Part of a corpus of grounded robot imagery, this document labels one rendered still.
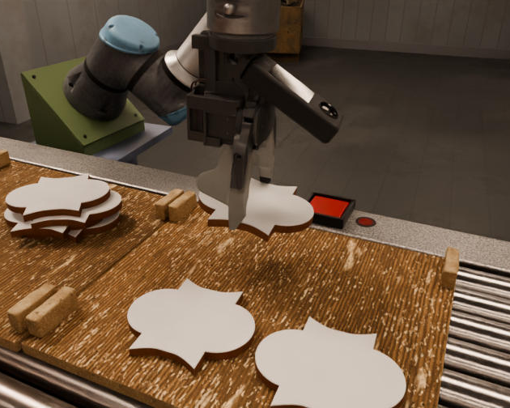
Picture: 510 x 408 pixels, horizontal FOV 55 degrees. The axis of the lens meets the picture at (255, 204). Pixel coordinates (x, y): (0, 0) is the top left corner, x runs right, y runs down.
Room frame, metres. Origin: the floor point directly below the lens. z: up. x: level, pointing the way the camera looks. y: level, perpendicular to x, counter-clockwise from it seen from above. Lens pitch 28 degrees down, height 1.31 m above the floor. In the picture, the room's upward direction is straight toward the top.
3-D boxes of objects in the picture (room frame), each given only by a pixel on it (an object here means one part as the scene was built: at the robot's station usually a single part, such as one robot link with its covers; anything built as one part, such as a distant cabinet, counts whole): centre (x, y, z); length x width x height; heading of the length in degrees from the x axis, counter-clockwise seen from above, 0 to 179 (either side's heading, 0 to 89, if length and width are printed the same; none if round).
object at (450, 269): (0.50, -0.24, 0.95); 0.06 x 0.02 x 0.03; 156
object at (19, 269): (0.63, 0.37, 0.93); 0.41 x 0.35 x 0.02; 65
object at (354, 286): (0.46, -0.01, 0.93); 0.41 x 0.35 x 0.02; 66
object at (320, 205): (0.70, -0.12, 0.92); 0.06 x 0.06 x 0.01; 65
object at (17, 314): (0.42, 0.25, 0.95); 0.06 x 0.02 x 0.03; 155
